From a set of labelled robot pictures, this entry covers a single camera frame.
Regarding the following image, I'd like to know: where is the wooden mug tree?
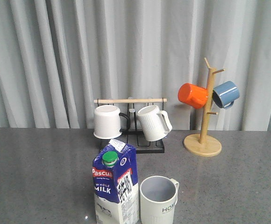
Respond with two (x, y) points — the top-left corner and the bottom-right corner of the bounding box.
(183, 58), (224, 157)

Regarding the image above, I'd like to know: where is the white ribbed mug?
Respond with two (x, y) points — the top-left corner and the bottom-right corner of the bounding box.
(137, 105), (172, 141)

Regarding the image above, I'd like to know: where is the white mug black handle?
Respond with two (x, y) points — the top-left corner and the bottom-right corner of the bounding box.
(93, 105), (130, 139)

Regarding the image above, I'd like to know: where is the white HOME mug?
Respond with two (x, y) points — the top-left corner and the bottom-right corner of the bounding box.
(140, 175), (179, 224)

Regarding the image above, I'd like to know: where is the grey curtain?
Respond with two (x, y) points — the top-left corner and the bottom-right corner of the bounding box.
(0, 0), (271, 131)

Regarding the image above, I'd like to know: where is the black wire mug rack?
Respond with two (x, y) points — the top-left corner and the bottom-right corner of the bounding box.
(94, 97), (167, 154)

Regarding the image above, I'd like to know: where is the blue white milk carton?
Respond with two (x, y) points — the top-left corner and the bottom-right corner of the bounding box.
(92, 139), (139, 224)

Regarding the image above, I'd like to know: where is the orange enamel mug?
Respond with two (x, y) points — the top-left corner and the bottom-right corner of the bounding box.
(178, 83), (208, 109)

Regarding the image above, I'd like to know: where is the blue enamel mug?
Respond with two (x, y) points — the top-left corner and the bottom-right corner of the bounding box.
(212, 81), (240, 109)

